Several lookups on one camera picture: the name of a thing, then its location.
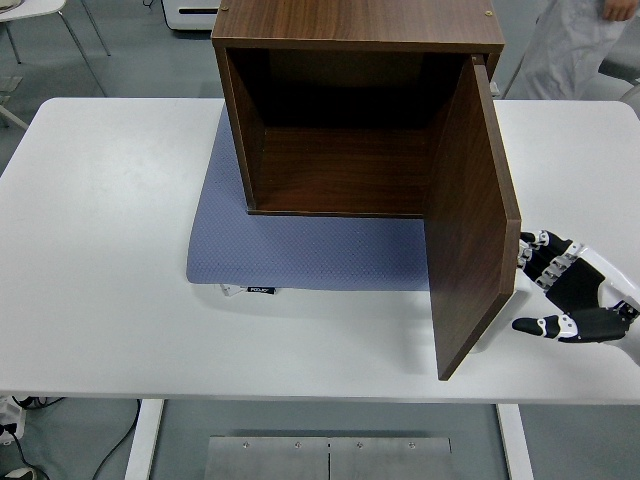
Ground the brown wooden cabinet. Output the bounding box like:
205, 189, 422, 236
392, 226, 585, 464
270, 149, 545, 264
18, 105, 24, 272
211, 0, 506, 220

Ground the grey metal plate with screws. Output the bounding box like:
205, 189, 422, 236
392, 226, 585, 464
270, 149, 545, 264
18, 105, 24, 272
203, 435, 452, 480

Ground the black floor cable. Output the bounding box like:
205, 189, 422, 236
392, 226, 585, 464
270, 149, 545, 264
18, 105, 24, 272
92, 398, 143, 480

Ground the blue textured mat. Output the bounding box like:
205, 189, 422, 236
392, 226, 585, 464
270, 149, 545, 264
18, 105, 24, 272
185, 107, 432, 292

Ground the white table leg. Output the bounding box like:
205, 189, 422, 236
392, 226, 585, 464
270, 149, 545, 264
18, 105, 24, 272
123, 398, 165, 480
495, 402, 535, 480

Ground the white power strip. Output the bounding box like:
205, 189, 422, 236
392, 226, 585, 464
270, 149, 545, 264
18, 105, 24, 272
0, 397, 27, 446

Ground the brown wooden cabinet door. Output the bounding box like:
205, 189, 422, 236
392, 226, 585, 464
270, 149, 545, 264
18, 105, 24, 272
422, 53, 522, 381

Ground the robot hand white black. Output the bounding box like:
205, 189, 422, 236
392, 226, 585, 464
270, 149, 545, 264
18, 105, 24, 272
512, 229, 640, 362

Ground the person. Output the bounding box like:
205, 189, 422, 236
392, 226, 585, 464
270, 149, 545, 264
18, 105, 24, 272
502, 0, 640, 101

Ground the white appliance with dark slot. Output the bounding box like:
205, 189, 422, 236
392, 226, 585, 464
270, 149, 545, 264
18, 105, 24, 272
160, 0, 224, 32

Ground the white door handle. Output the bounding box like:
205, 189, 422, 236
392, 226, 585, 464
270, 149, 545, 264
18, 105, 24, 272
468, 273, 532, 354

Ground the white chair with metal legs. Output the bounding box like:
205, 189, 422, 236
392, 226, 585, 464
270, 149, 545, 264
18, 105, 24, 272
0, 0, 111, 96

